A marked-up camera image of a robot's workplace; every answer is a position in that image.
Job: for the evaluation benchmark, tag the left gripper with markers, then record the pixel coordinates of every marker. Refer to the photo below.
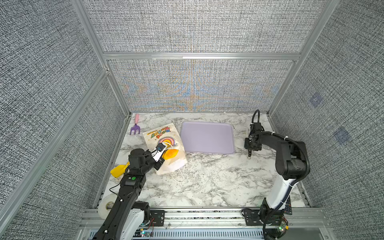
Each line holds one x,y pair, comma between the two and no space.
159,164

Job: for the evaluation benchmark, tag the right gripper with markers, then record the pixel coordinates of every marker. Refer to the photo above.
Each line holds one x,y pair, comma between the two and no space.
246,145

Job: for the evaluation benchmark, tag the yellow oval fake bread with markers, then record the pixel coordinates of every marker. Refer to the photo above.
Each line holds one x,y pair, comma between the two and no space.
169,154

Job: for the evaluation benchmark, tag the white paper gift bag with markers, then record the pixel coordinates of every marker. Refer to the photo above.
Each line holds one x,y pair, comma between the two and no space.
167,145

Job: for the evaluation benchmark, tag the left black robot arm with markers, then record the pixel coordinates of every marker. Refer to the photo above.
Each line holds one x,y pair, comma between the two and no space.
127,214

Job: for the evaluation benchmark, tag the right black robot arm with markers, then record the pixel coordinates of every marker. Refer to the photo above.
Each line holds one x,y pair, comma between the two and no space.
292,166

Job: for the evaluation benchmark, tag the purple toy rake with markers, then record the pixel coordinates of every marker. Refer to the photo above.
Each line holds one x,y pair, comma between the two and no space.
135,129

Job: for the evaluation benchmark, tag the yellow toy shovel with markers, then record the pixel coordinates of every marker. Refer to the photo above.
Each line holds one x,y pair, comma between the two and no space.
119,170

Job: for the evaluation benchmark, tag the lilac plastic tray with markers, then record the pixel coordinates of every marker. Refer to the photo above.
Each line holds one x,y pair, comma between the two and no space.
208,138

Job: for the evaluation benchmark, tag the white tape roll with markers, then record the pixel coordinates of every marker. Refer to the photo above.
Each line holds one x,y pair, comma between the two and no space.
106,205

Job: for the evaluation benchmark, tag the black remote control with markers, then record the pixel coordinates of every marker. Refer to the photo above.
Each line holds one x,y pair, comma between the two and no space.
288,206

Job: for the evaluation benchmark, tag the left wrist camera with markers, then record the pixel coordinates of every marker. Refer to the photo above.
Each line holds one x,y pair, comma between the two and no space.
158,152

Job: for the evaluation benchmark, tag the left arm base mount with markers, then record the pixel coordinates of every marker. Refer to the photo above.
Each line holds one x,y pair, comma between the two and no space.
154,218

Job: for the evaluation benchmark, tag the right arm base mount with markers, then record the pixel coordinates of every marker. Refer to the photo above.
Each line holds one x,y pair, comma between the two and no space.
276,227

